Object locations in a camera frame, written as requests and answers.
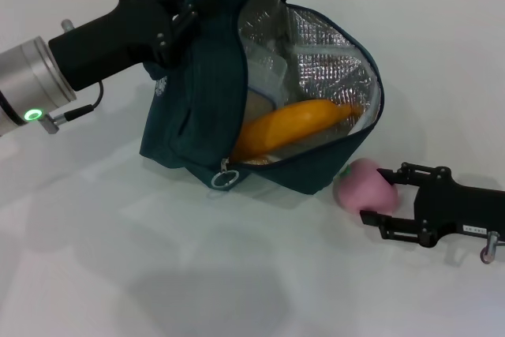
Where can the pink toy peach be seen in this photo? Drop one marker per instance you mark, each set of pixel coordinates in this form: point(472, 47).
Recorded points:
point(363, 191)

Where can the clear box with blue lid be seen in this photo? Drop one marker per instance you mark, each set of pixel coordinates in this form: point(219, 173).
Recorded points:
point(264, 76)

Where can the dark teal insulated bag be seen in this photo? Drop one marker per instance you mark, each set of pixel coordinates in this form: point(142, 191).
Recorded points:
point(189, 88)

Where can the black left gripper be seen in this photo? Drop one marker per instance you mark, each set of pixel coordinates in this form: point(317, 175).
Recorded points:
point(114, 41)

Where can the yellow banana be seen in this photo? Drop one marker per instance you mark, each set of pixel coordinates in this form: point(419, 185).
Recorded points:
point(292, 124)

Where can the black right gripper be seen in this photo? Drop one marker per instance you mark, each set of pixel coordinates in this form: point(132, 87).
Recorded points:
point(461, 210)

